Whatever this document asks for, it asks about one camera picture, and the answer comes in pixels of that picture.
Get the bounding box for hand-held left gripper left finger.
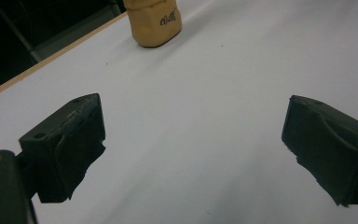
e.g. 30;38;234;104
18;92;107;204

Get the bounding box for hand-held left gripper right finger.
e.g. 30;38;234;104
281;94;358;207

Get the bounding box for yellow bag-shaped holder with bear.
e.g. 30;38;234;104
123;0;183;49

